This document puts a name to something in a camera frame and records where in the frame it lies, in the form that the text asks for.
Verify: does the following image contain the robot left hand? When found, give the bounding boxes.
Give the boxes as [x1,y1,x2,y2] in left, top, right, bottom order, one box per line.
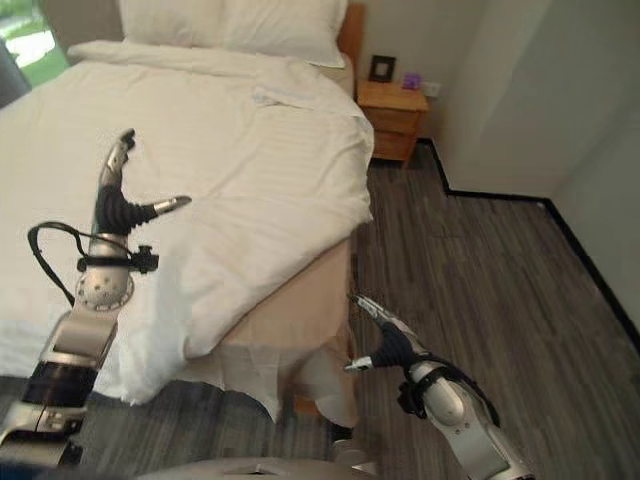
[92,128,193,237]

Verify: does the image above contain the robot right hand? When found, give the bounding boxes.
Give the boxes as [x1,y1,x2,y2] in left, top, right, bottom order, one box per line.
[343,293,431,374]

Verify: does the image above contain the beige bed skirt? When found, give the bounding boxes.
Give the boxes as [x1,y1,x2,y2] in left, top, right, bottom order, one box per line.
[189,234,359,429]

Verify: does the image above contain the white bed sheet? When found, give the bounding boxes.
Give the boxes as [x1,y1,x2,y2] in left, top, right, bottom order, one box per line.
[319,52,355,99]

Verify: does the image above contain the white duvet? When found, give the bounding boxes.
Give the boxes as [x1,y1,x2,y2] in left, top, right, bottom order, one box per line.
[0,39,375,406]

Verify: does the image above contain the robot leg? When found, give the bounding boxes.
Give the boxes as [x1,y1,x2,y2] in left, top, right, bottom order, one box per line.
[329,422,371,466]

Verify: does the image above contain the grey curtain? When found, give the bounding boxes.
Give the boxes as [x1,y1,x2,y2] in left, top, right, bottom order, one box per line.
[0,36,32,110]

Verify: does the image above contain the white pillow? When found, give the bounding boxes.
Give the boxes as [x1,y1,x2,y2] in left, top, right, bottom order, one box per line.
[117,0,349,69]

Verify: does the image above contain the wooden nightstand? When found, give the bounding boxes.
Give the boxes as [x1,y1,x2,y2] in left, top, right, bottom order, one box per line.
[356,78,430,163]

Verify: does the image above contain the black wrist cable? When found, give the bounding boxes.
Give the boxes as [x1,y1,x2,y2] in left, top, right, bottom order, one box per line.
[27,221,91,304]

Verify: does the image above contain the black picture frame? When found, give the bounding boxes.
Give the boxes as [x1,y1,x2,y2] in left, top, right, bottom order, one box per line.
[368,54,397,83]

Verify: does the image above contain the wooden bed frame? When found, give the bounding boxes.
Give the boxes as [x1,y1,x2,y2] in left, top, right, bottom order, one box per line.
[335,2,366,101]

